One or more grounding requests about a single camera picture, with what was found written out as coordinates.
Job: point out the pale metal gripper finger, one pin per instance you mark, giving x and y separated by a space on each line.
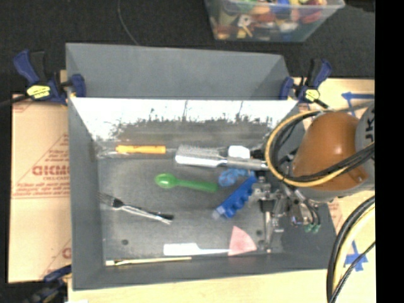
266 232
272 234

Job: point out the pink wedge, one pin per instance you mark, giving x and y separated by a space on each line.
240 241

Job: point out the blue ridged toy block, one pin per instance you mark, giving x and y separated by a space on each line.
235 199

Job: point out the blue crumpled plastic piece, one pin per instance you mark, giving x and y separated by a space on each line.
228 177

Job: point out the silver bristle brush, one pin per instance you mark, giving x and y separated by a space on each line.
199 157

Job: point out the green plastic spoon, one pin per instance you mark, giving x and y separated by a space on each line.
167 180

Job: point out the grey metal bin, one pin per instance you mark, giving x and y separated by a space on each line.
176 74

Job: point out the brown cardboard board red print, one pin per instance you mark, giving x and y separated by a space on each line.
38 200

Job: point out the black cylinder on white bracket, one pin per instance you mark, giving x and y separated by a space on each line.
238 152

